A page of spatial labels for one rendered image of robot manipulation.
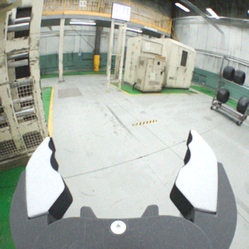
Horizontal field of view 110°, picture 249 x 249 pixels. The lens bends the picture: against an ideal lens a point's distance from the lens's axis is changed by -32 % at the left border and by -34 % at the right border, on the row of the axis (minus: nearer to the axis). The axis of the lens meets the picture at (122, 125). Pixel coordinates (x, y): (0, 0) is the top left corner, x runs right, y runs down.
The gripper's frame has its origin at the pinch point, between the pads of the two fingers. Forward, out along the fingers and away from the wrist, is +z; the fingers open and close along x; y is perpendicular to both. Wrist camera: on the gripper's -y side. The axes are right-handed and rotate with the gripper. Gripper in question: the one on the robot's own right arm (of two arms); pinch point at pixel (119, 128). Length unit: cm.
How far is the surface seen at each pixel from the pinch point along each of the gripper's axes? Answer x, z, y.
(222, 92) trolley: 325, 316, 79
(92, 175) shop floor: -35, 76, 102
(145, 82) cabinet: 78, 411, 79
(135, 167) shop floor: 11, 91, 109
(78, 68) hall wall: -301, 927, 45
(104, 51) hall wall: -114, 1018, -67
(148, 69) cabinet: 90, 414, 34
